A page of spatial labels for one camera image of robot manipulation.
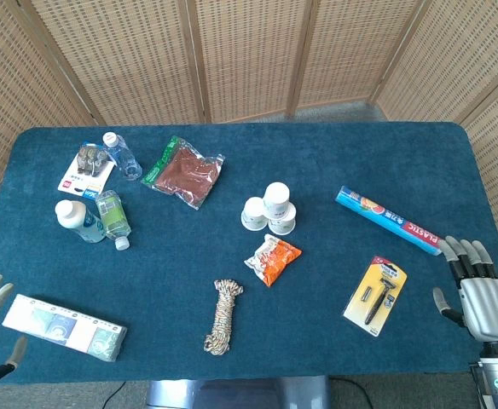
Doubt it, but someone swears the white card of metal hooks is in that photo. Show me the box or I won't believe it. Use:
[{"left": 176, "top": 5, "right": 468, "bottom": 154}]
[{"left": 57, "top": 141, "right": 118, "bottom": 199}]

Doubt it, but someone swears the multicoloured braided rope bundle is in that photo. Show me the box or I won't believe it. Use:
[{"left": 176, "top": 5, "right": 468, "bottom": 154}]
[{"left": 203, "top": 279, "right": 245, "bottom": 357}]

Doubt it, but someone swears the milky bottle blue label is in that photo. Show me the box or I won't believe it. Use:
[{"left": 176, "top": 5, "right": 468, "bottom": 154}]
[{"left": 54, "top": 199, "right": 107, "bottom": 244}]

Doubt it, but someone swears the tissue pocket pack bundle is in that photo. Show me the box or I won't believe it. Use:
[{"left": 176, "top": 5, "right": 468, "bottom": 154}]
[{"left": 1, "top": 293, "right": 129, "bottom": 363}]

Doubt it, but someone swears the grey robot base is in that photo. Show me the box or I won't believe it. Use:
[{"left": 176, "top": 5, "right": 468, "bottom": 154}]
[{"left": 145, "top": 376, "right": 331, "bottom": 409}]

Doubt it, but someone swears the blue carpet table cover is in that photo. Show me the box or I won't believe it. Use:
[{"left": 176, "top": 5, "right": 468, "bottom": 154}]
[{"left": 0, "top": 122, "right": 498, "bottom": 384}]

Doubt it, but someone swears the clear water bottle blue label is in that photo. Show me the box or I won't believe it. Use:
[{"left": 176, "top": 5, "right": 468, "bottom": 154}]
[{"left": 101, "top": 131, "right": 143, "bottom": 181}]

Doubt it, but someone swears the blue plastic wrap box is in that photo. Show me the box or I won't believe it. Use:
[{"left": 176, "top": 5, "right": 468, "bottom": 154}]
[{"left": 334, "top": 185, "right": 445, "bottom": 256}]

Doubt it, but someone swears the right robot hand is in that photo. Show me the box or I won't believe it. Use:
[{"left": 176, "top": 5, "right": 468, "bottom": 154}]
[{"left": 431, "top": 235, "right": 498, "bottom": 344}]

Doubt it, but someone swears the orange white snack packet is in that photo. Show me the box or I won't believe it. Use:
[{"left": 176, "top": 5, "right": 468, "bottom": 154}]
[{"left": 243, "top": 233, "right": 303, "bottom": 288}]

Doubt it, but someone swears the white paper cup blue flower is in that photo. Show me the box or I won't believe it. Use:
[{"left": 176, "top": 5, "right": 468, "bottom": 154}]
[{"left": 262, "top": 181, "right": 292, "bottom": 219}]

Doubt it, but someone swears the yellow razor blister pack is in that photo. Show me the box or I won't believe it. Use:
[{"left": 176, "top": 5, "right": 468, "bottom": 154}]
[{"left": 343, "top": 255, "right": 408, "bottom": 337}]

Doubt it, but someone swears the black floor cable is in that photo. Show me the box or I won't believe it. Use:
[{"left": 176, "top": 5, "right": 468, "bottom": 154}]
[
  {"left": 329, "top": 377, "right": 374, "bottom": 409},
  {"left": 102, "top": 379, "right": 128, "bottom": 409}
]

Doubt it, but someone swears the white paper cup green flower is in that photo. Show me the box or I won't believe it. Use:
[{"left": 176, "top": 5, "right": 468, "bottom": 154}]
[
  {"left": 267, "top": 203, "right": 298, "bottom": 236},
  {"left": 240, "top": 196, "right": 269, "bottom": 232}
]

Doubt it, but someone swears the bamboo folding screen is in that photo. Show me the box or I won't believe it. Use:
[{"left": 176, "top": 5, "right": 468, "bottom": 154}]
[{"left": 0, "top": 0, "right": 498, "bottom": 299}]

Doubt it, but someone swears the brown contents bag green header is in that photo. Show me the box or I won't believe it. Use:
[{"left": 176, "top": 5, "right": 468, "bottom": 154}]
[{"left": 140, "top": 135, "right": 226, "bottom": 210}]

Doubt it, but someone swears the clear bottle green label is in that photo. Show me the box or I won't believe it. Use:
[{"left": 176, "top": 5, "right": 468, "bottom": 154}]
[{"left": 95, "top": 189, "right": 132, "bottom": 251}]

